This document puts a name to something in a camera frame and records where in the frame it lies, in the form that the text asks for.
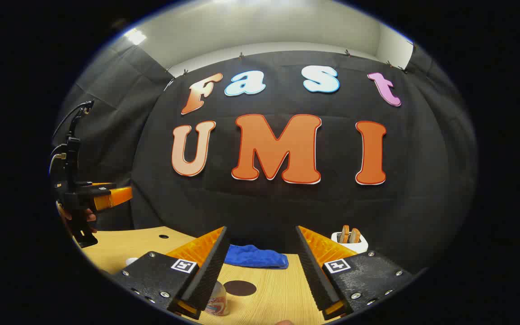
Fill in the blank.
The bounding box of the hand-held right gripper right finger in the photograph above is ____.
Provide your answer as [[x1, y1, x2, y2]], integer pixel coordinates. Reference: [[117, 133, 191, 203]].
[[295, 225, 416, 322]]

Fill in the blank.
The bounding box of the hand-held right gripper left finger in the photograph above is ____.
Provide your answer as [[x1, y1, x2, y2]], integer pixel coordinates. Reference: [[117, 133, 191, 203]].
[[106, 226, 231, 321]]

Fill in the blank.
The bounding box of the silver water bottle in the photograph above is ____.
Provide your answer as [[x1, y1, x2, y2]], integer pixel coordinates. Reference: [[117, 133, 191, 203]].
[[204, 280, 230, 316]]

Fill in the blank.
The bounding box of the dark brown round coaster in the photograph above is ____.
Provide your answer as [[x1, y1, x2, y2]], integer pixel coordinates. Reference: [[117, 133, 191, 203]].
[[223, 280, 257, 297]]

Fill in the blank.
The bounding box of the white toaster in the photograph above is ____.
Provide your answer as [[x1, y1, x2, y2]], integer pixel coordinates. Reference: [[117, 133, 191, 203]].
[[331, 231, 369, 254]]

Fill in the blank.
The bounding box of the blue cloth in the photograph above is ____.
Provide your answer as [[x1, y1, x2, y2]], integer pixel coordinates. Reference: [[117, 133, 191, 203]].
[[224, 244, 289, 270]]

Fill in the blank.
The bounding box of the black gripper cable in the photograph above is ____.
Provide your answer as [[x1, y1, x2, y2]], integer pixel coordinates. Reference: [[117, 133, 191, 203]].
[[51, 104, 84, 138]]

